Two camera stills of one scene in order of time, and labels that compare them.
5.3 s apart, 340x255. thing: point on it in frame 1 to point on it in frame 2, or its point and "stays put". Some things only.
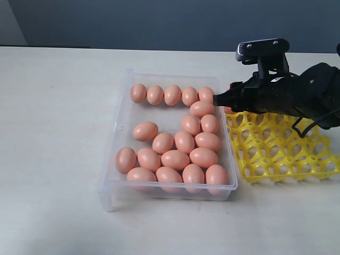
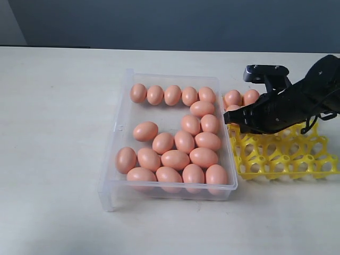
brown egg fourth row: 162,143 stays put
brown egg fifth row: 176,159 stays put
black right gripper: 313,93 to 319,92
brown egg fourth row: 145,131 stays put
